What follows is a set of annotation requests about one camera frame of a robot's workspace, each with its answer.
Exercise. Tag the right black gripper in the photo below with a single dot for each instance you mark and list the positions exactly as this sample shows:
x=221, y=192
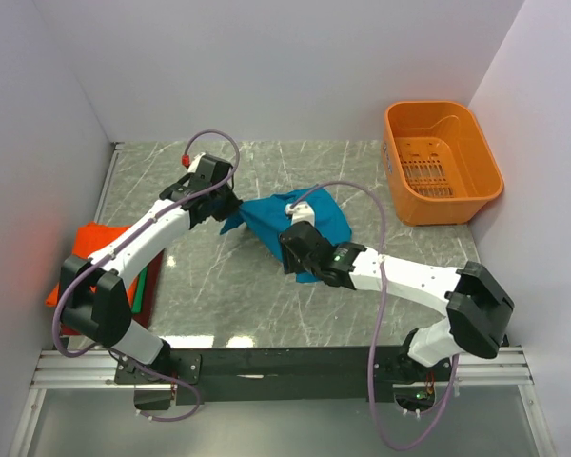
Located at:
x=289, y=265

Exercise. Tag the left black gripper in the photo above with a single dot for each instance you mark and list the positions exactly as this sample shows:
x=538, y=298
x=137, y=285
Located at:
x=232, y=206

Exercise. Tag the teal blue t shirt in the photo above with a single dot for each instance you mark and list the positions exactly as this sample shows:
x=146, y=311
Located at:
x=267, y=218

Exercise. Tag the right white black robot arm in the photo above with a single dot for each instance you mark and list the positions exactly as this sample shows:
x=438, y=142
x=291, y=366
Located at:
x=475, y=309

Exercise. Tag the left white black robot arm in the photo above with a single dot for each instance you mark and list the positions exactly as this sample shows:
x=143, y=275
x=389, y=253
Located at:
x=122, y=261

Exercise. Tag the folded orange t shirt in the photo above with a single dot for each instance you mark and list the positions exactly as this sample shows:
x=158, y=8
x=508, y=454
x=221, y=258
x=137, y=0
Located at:
x=89, y=238

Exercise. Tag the folded dark red t shirt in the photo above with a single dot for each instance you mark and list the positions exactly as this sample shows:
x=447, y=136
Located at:
x=147, y=300

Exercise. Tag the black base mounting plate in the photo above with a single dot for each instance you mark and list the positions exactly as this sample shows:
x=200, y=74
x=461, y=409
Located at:
x=272, y=374

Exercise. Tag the orange plastic basket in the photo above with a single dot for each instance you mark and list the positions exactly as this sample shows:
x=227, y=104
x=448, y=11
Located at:
x=438, y=165

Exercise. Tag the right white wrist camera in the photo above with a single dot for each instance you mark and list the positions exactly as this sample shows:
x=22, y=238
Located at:
x=300, y=212

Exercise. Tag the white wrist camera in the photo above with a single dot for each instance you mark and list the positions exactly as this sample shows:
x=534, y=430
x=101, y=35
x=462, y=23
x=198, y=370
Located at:
x=300, y=212
x=195, y=162

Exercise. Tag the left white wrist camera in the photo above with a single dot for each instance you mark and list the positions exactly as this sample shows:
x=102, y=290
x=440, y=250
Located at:
x=195, y=162

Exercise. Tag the aluminium rail frame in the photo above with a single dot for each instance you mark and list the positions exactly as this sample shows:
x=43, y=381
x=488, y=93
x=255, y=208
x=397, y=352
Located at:
x=96, y=369

